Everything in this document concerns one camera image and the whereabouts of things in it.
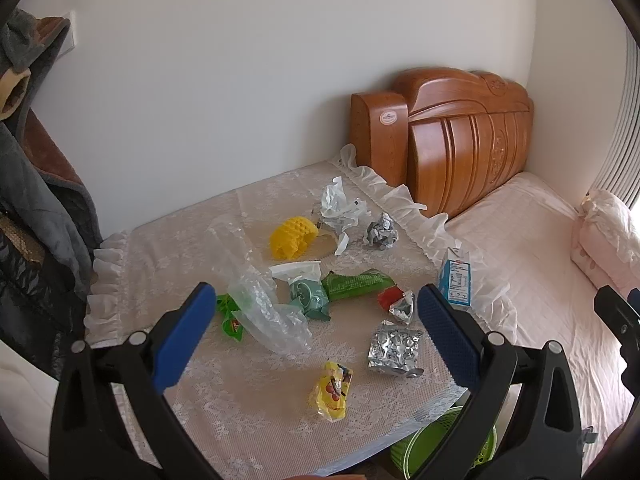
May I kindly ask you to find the silver foil wrapper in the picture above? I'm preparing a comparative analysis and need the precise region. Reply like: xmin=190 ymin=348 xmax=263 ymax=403
xmin=368 ymin=321 xmax=424 ymax=378

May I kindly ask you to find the white green snack bag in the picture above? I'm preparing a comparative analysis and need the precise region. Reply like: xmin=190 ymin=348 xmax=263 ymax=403
xmin=269 ymin=261 xmax=331 ymax=322

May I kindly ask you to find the crumpled newspaper ball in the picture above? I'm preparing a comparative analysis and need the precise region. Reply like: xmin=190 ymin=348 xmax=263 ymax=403
xmin=363 ymin=212 xmax=399 ymax=250

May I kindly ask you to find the bright green wrapper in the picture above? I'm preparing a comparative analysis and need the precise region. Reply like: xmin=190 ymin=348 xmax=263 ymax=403
xmin=217 ymin=294 xmax=244 ymax=342

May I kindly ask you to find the pink bed sheet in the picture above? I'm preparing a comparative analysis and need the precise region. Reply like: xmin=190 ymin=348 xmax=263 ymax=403
xmin=447 ymin=172 xmax=634 ymax=465

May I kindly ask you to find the blue white milk carton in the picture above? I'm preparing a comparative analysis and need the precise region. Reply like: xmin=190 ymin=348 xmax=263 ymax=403
xmin=437 ymin=247 xmax=472 ymax=308

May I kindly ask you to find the clear plastic bag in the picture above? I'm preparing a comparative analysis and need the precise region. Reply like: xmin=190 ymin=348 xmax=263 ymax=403
xmin=205 ymin=214 xmax=312 ymax=356

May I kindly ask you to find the white window radiator grille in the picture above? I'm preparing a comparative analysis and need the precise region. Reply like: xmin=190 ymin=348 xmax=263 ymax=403
xmin=593 ymin=32 xmax=640 ymax=208

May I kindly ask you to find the red foil wrapper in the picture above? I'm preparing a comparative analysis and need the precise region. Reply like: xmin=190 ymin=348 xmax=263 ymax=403
xmin=378 ymin=286 xmax=416 ymax=325

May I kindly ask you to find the white lace tablecloth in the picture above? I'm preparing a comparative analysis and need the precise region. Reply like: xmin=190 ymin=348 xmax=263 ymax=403
xmin=85 ymin=146 xmax=461 ymax=479

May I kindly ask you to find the white paper bag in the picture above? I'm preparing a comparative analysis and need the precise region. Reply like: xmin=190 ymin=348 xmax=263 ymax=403
xmin=312 ymin=177 xmax=370 ymax=257

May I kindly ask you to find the dark green snack wrapper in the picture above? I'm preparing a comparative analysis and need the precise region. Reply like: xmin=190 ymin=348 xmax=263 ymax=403
xmin=321 ymin=269 xmax=395 ymax=301

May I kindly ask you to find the wooden side panel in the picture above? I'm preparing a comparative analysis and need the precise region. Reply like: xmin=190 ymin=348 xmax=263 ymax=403
xmin=349 ymin=91 xmax=409 ymax=186

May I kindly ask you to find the green trash basket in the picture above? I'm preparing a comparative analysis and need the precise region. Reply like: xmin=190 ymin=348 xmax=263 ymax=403
xmin=390 ymin=406 xmax=498 ymax=479

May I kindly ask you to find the grey hanging jacket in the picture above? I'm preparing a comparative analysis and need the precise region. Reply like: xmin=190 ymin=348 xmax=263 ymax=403
xmin=1 ymin=9 xmax=102 ymax=378

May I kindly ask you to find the folded pink quilt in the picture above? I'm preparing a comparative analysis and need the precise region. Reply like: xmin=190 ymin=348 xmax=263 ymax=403
xmin=570 ymin=188 xmax=640 ymax=298

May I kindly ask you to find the yellow snack packet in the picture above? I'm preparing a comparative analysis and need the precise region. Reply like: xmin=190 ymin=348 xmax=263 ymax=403
xmin=309 ymin=361 xmax=354 ymax=422

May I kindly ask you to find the wooden headboard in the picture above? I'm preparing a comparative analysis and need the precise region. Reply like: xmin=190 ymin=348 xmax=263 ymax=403
xmin=392 ymin=68 xmax=534 ymax=217

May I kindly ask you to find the yellow foam net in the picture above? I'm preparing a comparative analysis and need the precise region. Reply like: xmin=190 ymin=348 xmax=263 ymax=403
xmin=269 ymin=217 xmax=319 ymax=260

